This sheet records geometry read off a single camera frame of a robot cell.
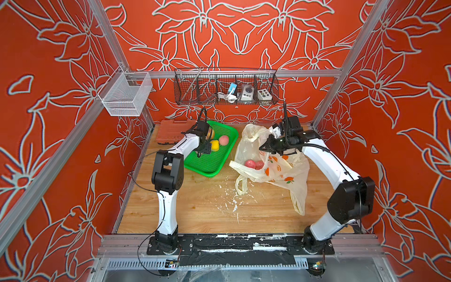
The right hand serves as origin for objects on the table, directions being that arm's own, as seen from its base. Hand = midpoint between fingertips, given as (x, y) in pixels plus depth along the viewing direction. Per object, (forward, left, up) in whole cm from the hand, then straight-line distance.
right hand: (256, 146), depth 80 cm
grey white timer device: (+28, +4, +11) cm, 30 cm away
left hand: (+12, +30, -16) cm, 36 cm away
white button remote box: (+31, -6, +7) cm, 32 cm away
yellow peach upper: (+13, +21, -15) cm, 29 cm away
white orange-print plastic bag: (-1, -22, -20) cm, 29 cm away
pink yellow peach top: (+23, +23, -15) cm, 36 cm away
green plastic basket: (+2, +24, -20) cm, 31 cm away
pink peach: (-1, -3, -14) cm, 14 cm away
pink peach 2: (+17, +16, -15) cm, 28 cm away
